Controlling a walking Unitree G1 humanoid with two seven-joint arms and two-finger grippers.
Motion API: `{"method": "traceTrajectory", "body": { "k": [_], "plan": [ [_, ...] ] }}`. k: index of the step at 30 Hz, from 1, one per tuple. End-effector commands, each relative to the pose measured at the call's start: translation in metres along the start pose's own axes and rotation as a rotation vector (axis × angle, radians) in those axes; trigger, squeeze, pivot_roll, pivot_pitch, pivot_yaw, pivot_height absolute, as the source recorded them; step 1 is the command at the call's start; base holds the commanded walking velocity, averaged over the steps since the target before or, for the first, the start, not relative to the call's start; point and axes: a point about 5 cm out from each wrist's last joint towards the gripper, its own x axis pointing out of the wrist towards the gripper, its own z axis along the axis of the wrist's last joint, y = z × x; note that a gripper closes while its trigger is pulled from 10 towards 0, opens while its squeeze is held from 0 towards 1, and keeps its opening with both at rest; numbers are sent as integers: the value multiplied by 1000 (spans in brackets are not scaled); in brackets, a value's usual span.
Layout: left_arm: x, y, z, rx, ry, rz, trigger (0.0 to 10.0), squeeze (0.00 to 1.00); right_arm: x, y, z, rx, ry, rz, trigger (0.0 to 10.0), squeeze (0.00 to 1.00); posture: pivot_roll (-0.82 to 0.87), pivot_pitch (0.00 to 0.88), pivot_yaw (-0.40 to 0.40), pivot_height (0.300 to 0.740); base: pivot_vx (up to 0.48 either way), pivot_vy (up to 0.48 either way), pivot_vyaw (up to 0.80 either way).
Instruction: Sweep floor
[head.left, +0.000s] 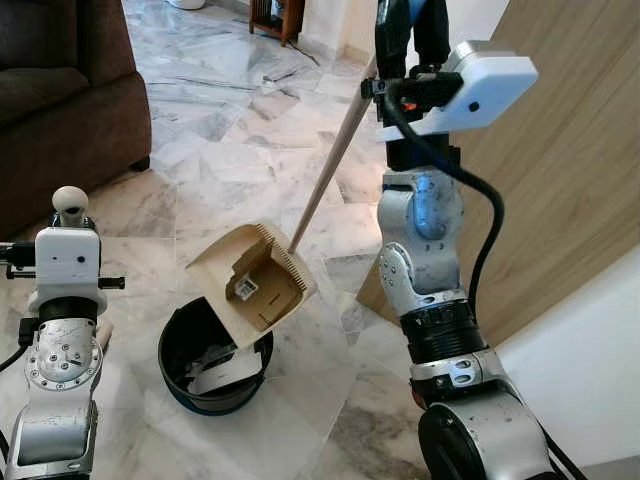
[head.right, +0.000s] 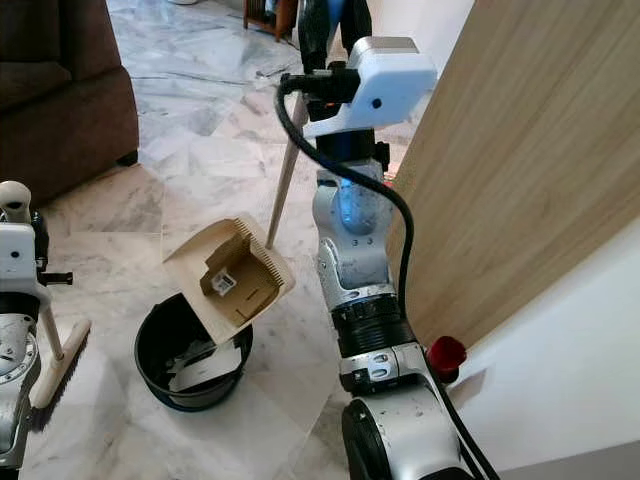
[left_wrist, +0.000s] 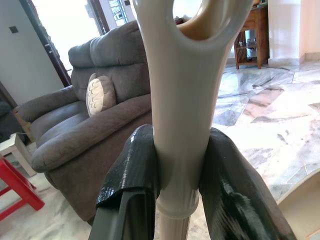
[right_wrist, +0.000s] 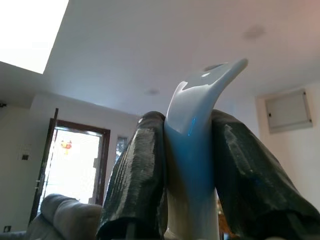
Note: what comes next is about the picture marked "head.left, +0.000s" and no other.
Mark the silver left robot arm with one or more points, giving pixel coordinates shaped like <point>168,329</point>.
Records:
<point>60,370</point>

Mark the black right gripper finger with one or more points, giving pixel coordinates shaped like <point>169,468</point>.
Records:
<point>393,35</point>
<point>433,35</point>

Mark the light wooden door panel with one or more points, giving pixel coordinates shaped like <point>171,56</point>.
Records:
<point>560,150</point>

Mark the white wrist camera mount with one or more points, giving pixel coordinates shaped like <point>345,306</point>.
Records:
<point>480,85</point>
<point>68,265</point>

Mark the brown fabric sofa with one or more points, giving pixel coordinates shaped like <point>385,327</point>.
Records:
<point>60,110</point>

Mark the white paper scrap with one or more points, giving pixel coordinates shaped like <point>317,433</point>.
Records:
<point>225,372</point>

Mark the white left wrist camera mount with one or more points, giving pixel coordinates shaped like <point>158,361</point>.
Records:
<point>68,265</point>

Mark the black round bin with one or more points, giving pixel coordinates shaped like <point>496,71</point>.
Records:
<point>180,350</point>

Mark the small brown wooden stool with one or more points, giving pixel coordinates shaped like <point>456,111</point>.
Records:
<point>278,20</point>

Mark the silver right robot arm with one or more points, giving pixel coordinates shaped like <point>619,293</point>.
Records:
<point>420,270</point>

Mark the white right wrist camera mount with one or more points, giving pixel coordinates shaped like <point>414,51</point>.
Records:
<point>480,85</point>

